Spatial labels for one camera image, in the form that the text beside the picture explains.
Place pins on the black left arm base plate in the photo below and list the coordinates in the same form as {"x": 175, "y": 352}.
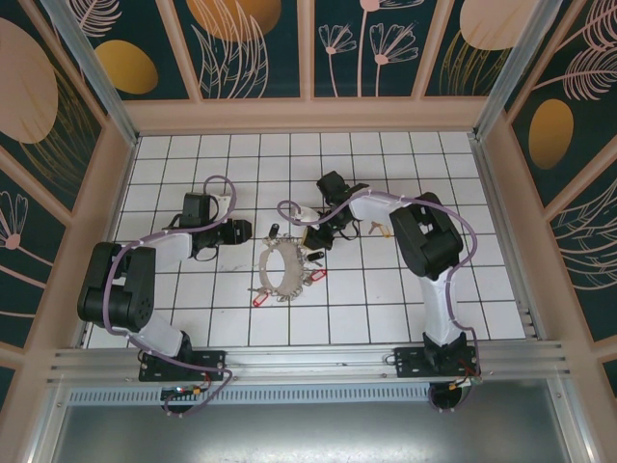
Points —
{"x": 212, "y": 362}

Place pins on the red plastic key tag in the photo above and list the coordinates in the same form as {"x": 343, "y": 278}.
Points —
{"x": 261, "y": 300}
{"x": 319, "y": 275}

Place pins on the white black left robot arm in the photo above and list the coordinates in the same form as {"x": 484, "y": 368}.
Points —
{"x": 135, "y": 308}

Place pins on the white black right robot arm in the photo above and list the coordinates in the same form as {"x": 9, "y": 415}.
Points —
{"x": 424, "y": 241}

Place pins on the silver key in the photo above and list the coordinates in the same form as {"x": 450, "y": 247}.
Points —
{"x": 258, "y": 290}

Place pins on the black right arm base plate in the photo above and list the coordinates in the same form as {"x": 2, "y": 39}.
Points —
{"x": 410, "y": 362}

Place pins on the aluminium side rail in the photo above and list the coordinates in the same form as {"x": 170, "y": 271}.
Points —
{"x": 487, "y": 169}

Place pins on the grey metal sheet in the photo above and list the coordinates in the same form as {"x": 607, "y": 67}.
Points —
{"x": 308, "y": 434}

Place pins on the aluminium frame post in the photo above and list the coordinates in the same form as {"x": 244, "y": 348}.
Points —
{"x": 516, "y": 72}
{"x": 95, "y": 72}

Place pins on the key with orange tag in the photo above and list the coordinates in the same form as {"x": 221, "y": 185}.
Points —
{"x": 375, "y": 226}

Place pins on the aluminium mounting rail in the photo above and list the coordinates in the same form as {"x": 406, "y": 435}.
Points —
{"x": 308, "y": 362}

